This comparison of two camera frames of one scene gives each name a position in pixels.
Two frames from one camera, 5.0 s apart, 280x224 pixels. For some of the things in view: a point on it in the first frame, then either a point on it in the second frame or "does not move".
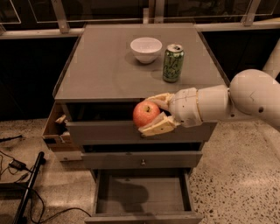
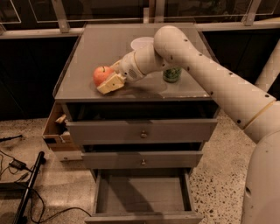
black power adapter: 19,165 does not move
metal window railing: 44,18 does not move
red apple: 145,112 -> 101,73
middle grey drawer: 140,159 does not move
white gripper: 184,107 -> 128,67
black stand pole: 27,193 does not move
